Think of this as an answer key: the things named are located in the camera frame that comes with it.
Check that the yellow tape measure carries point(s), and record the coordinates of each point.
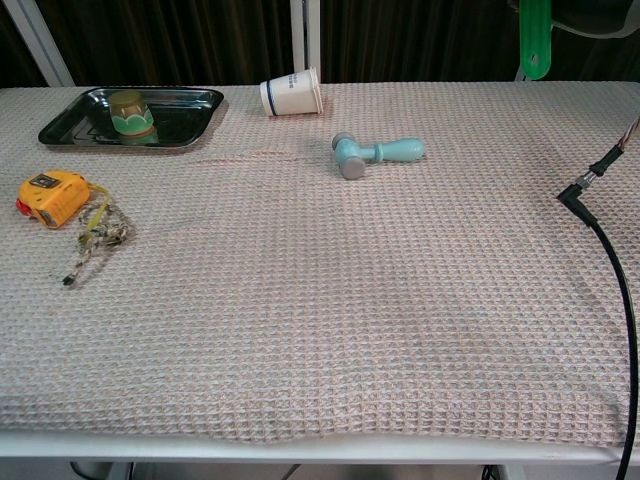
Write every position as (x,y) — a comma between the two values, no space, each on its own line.
(52,197)

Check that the red hand clapper toy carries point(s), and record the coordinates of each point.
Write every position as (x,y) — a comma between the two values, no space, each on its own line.
(535,30)

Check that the light blue toy hammer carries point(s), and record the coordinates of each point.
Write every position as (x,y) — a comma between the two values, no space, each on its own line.
(350,152)

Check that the green and gold jar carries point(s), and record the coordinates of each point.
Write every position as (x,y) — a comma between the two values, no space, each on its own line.
(131,117)

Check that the metal tray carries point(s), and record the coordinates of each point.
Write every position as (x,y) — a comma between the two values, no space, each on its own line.
(185,115)

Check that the dark pleated curtain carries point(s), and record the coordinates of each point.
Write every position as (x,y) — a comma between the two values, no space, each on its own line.
(175,40)

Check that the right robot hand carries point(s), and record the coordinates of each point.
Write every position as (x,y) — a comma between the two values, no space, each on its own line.
(590,17)

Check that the white paper cup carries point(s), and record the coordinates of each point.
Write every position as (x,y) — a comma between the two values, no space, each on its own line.
(295,95)

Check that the beige waffle weave tablecloth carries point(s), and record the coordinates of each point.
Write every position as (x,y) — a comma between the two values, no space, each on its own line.
(320,300)

